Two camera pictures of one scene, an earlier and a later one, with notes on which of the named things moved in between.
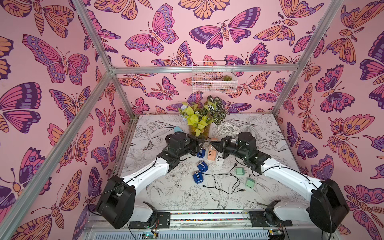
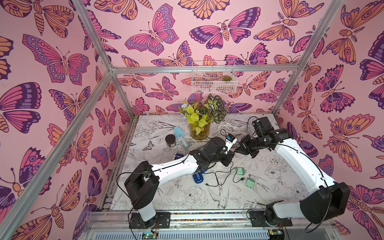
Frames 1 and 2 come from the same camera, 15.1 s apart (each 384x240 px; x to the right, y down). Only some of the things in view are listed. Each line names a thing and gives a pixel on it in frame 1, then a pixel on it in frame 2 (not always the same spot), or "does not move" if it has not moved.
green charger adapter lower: (250, 183) does not move
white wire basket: (214, 77) does not move
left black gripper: (194, 143) → (229, 156)
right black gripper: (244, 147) → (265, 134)
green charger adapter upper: (240, 171) does not move
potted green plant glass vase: (200, 117) does not move
